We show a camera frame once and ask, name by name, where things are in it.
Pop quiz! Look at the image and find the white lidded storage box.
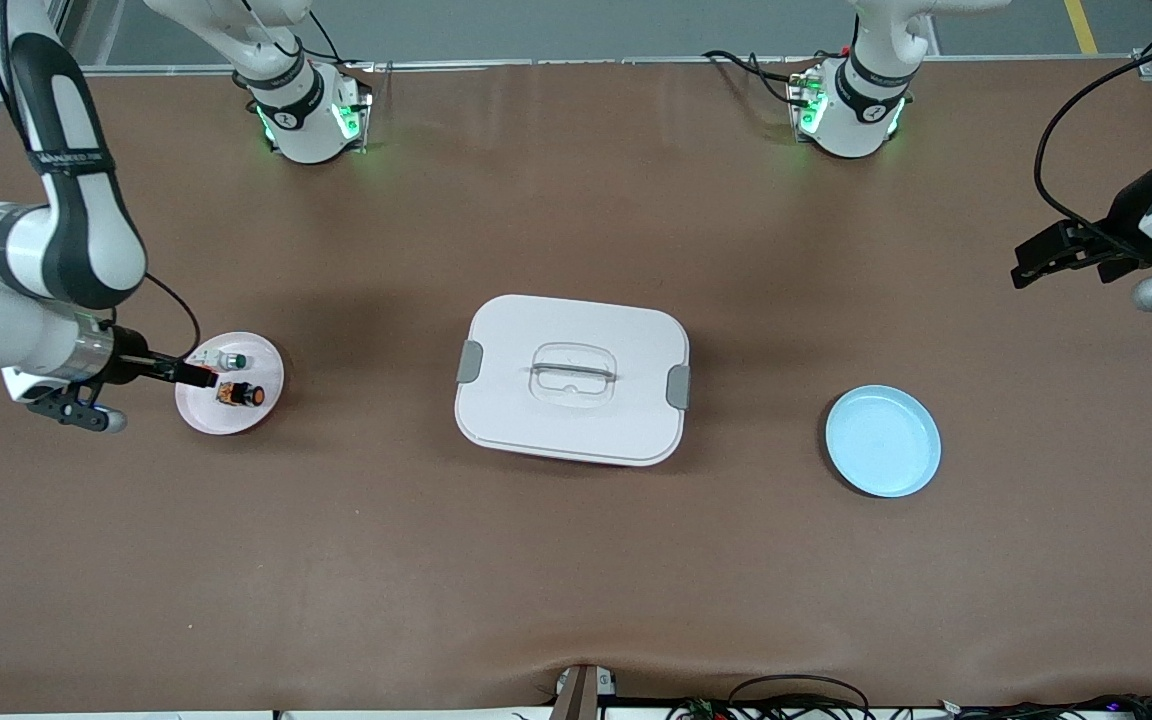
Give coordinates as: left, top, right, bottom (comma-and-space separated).
454, 294, 691, 468

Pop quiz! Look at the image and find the pink round plate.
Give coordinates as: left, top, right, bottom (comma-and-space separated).
174, 331, 286, 436

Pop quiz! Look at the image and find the light blue round plate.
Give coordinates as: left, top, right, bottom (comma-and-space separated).
825, 385, 942, 499

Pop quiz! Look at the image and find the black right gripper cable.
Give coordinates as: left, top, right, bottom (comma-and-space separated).
141, 272, 203, 361

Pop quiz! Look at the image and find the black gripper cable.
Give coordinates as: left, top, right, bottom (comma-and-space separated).
141, 272, 203, 361
1034, 40, 1152, 263

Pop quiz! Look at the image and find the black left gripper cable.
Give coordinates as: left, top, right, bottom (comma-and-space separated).
1034, 40, 1152, 263

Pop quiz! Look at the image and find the black arm base cable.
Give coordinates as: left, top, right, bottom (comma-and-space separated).
231, 0, 377, 71
704, 48, 822, 106

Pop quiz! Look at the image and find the metal table-edge bracket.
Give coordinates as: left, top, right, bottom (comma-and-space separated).
548, 664, 619, 720

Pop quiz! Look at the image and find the tangled black cable bundle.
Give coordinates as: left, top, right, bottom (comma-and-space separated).
666, 675, 1152, 720

